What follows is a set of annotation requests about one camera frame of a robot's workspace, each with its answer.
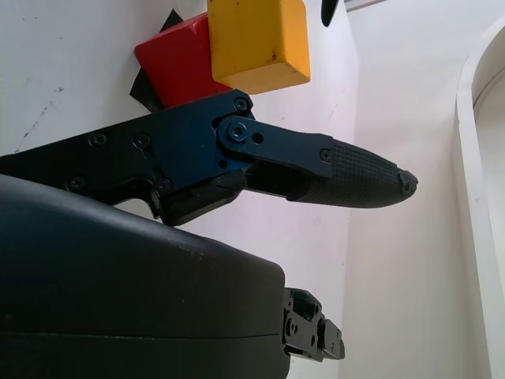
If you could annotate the red cube block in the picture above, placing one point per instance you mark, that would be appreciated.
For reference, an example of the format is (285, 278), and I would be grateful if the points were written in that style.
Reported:
(173, 67)

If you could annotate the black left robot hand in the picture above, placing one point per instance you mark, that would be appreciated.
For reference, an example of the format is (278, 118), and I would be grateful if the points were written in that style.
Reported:
(329, 12)

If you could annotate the white arched frame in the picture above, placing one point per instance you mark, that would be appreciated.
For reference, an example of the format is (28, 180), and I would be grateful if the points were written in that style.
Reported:
(465, 118)

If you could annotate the yellow cube block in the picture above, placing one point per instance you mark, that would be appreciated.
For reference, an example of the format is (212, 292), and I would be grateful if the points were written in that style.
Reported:
(256, 43)

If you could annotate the black tape strip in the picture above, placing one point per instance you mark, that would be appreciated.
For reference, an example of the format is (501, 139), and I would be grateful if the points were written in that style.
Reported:
(144, 94)

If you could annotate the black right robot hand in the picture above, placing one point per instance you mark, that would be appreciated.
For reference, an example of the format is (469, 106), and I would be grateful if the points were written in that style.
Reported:
(118, 284)

